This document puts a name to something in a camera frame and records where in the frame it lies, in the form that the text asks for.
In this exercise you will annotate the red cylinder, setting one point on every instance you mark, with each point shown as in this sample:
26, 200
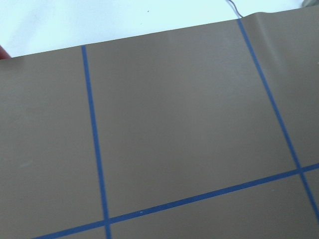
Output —
3, 54

